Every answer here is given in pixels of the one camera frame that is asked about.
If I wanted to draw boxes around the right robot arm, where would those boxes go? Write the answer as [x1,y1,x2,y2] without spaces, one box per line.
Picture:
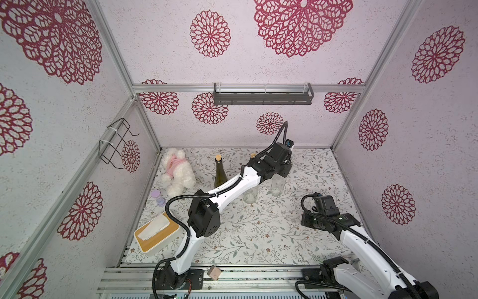
[295,193,439,299]

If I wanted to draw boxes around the clear bottle with red label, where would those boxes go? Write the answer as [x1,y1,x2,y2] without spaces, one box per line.
[270,174,286,198]

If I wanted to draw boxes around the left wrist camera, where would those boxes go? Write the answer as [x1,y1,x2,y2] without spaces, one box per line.
[285,139,295,150]

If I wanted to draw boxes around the tall clear corked bottle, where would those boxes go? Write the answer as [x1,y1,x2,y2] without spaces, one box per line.
[243,152,259,205]

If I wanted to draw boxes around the small purple capped jar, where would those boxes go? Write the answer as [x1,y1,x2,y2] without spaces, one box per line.
[150,189,166,207]

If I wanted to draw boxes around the white plush toy pink shirt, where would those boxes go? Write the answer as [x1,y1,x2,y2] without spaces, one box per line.
[161,148,197,198]

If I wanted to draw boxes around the black wall shelf rack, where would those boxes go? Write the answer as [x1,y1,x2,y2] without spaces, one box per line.
[213,83,315,106]

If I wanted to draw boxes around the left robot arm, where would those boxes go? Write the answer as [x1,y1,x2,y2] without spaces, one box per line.
[165,139,294,275]

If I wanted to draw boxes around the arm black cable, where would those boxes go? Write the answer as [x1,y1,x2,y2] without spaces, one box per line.
[294,192,423,299]
[151,121,289,299]

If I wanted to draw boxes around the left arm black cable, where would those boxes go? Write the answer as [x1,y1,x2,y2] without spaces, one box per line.
[151,121,289,299]

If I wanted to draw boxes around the small wooden block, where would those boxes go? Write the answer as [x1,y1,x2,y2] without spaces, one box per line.
[207,265,222,281]

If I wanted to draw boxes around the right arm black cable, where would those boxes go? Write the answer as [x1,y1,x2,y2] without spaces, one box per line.
[294,192,423,299]

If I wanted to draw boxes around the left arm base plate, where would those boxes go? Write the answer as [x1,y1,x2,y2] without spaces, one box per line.
[152,261,204,290]

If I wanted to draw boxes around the dark green wine bottle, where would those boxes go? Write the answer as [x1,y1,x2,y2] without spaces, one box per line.
[214,154,229,188]

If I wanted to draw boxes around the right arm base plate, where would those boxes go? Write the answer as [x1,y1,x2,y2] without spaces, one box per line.
[301,267,350,289]

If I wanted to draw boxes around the black wire wall basket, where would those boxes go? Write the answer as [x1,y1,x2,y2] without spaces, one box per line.
[97,118,139,169]

